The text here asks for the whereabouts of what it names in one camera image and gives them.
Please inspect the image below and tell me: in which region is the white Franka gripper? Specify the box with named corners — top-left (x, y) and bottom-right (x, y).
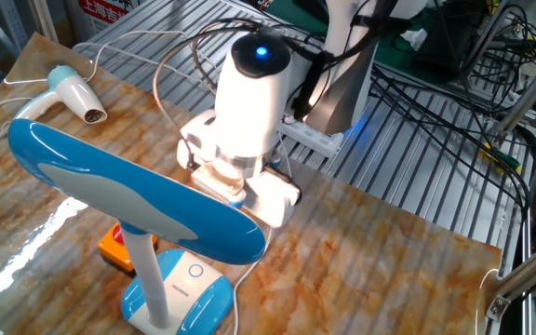
top-left (176, 110), bottom-right (303, 230)

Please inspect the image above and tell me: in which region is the blue and white desk lamp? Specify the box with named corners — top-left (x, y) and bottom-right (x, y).
top-left (7, 118), bottom-right (268, 335)

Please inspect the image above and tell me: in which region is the orange emergency stop button box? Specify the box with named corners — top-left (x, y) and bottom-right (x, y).
top-left (97, 221), bottom-right (160, 274)

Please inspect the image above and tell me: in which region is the white power strip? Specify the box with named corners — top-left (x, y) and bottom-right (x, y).
top-left (279, 115), bottom-right (345, 158)

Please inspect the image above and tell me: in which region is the marble pattern table mat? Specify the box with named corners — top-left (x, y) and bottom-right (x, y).
top-left (0, 32), bottom-right (503, 335)

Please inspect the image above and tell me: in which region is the green cutting mat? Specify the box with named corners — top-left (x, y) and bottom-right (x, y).
top-left (267, 0), bottom-right (483, 86)

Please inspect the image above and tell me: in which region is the crumpled white paper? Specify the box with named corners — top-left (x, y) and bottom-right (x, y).
top-left (400, 28), bottom-right (430, 51)

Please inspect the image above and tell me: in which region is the white and teal hair dryer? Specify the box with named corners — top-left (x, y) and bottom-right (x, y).
top-left (14, 64), bottom-right (109, 125)

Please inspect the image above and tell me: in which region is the green and yellow tool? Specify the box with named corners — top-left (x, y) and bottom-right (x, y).
top-left (479, 141), bottom-right (523, 174)

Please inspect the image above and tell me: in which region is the red and white printed box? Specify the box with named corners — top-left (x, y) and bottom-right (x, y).
top-left (77, 0), bottom-right (141, 27)

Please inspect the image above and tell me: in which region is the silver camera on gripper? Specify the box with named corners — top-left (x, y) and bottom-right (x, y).
top-left (190, 160), bottom-right (249, 208)

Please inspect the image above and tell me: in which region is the white lamp power cable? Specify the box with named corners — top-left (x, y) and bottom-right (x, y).
top-left (232, 129), bottom-right (293, 335)

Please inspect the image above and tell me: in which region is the grey braided camera cable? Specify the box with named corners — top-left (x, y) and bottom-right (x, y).
top-left (152, 20), bottom-right (261, 171)

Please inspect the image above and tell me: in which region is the white hair dryer cable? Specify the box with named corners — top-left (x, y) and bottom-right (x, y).
top-left (0, 30), bottom-right (218, 141)

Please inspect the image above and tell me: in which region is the thin white loose cable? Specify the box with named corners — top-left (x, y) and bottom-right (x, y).
top-left (474, 268), bottom-right (502, 335)

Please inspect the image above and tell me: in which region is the black cable bundle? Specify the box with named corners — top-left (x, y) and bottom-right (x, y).
top-left (365, 0), bottom-right (536, 221)

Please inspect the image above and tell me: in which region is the aluminium strut with corner bracket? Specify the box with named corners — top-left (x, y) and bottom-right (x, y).
top-left (484, 232), bottom-right (536, 323)

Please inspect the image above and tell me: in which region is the long aluminium frame strut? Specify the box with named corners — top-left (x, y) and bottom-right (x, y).
top-left (491, 41), bottom-right (536, 143)

